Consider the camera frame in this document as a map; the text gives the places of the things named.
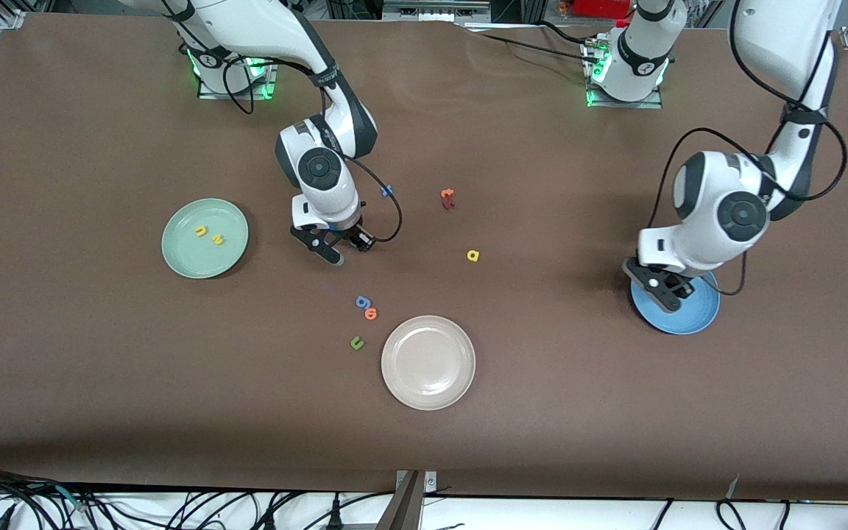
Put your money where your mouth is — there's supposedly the blue plate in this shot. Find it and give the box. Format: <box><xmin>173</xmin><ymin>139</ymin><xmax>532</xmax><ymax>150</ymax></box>
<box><xmin>630</xmin><ymin>269</ymin><xmax>721</xmax><ymax>336</ymax></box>

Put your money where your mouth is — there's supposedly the beige plate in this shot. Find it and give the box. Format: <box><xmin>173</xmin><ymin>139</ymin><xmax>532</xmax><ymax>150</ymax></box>
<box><xmin>381</xmin><ymin>315</ymin><xmax>477</xmax><ymax>411</ymax></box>

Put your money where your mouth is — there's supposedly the green plate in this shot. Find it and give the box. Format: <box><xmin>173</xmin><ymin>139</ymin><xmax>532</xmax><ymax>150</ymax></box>
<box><xmin>161</xmin><ymin>198</ymin><xmax>250</xmax><ymax>280</ymax></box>

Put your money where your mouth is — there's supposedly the grey metal equipment box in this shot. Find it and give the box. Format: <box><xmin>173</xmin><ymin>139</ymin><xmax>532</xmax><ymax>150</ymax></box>
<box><xmin>382</xmin><ymin>0</ymin><xmax>492</xmax><ymax>23</ymax></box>

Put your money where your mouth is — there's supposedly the red box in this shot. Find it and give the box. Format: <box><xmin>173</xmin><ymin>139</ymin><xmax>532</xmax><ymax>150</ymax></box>
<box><xmin>573</xmin><ymin>0</ymin><xmax>635</xmax><ymax>19</ymax></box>

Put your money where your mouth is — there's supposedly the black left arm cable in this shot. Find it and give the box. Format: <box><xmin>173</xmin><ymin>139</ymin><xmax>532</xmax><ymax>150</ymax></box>
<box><xmin>647</xmin><ymin>0</ymin><xmax>848</xmax><ymax>297</ymax></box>

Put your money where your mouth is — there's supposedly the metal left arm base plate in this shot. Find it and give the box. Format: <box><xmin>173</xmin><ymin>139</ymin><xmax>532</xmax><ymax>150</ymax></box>
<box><xmin>582</xmin><ymin>40</ymin><xmax>664</xmax><ymax>110</ymax></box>

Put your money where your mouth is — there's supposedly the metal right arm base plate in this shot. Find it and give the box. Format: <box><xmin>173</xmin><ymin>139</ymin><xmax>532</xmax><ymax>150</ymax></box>
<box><xmin>197</xmin><ymin>74</ymin><xmax>278</xmax><ymax>100</ymax></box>

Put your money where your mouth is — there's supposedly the black cable at arm base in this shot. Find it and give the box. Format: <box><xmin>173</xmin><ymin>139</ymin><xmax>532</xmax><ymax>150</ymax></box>
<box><xmin>461</xmin><ymin>22</ymin><xmax>601</xmax><ymax>66</ymax></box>

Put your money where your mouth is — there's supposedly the metal table bracket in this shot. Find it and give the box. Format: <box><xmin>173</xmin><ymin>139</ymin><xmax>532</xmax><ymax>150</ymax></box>
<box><xmin>375</xmin><ymin>470</ymin><xmax>438</xmax><ymax>530</ymax></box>

